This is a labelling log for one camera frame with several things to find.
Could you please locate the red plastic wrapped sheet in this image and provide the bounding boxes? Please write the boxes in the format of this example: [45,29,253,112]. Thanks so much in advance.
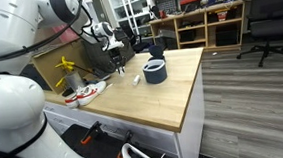
[51,23,82,45]

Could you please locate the large dark blue bowl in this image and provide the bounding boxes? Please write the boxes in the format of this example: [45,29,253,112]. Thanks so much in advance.
[141,58,169,86]

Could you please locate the black fabric bag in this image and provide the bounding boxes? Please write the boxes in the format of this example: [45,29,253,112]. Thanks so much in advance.
[79,28,138,76]

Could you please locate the black chair with blue seat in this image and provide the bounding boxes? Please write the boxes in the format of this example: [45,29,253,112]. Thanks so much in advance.
[118,18,154,55]

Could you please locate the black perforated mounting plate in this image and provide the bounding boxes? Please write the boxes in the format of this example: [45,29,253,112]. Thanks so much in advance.
[58,116,171,158]

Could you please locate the small dark blue bowl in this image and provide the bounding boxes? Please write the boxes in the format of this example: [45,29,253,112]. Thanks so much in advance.
[146,43,166,63]

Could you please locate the red tool case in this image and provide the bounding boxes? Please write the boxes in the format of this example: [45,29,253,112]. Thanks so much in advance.
[179,0,204,8]

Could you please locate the wooden shelf unit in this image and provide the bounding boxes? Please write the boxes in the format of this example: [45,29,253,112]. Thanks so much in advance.
[146,0,250,56]

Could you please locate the white curved plastic part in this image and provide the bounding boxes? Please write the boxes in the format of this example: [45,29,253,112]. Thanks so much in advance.
[100,140,166,158]

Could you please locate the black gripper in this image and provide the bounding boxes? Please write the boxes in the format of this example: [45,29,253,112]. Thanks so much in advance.
[108,45,128,75]

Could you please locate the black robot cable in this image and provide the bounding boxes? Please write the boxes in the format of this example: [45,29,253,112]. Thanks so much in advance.
[0,0,88,65]

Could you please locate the large cardboard box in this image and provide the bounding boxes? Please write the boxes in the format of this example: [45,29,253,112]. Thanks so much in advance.
[18,36,96,97]

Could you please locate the dark shoe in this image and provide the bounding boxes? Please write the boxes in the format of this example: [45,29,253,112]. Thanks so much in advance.
[92,68,113,82]

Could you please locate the black office chair with armrests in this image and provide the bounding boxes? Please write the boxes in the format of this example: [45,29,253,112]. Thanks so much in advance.
[231,0,283,70]

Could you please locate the small yellow plastic handles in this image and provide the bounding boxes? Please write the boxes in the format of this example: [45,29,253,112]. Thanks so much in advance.
[54,76,68,89]

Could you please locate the silver metal cylinder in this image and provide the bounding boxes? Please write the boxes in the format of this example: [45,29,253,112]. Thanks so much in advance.
[64,70,86,92]

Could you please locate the white red sneaker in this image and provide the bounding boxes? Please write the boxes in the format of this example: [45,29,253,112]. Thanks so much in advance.
[63,89,81,109]
[75,79,109,107]

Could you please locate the white glass door cabinet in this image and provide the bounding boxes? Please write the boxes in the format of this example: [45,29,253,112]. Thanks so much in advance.
[107,0,156,39]

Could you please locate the black clamp with orange handle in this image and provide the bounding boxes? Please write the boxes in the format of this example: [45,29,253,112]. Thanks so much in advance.
[78,120,104,146]
[114,129,135,158]

